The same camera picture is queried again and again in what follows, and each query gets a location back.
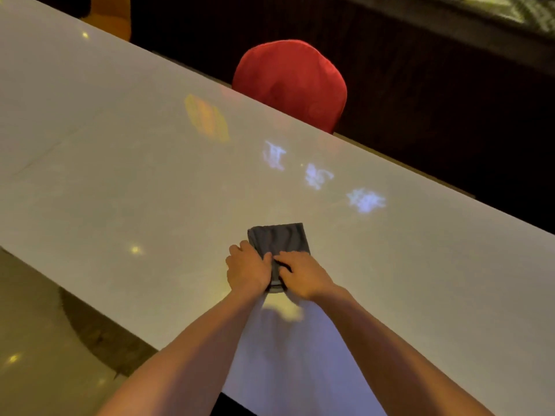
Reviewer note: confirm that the orange upholstered chair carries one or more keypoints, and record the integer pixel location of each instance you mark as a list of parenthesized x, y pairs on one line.
[(110, 15)]

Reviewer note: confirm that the person's right hand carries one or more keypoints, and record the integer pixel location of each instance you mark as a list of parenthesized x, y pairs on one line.
[(306, 275)]

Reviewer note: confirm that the dark grey cloth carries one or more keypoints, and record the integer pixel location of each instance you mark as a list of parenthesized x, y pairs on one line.
[(279, 243)]

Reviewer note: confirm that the person's left hand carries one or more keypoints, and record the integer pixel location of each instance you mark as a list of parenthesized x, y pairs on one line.
[(246, 270)]

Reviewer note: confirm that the red upholstered chair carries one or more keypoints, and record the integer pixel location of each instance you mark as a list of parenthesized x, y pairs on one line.
[(291, 82)]

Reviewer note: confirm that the person's left fingers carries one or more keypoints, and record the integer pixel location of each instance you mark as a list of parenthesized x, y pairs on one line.
[(243, 250)]

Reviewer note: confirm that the person's right fingers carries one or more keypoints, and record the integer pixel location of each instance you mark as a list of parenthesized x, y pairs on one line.
[(286, 262)]

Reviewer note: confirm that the person's left forearm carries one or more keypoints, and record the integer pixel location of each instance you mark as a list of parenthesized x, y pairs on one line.
[(182, 363)]

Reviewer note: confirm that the person's right forearm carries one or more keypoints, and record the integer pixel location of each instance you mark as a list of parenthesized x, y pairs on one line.
[(390, 359)]

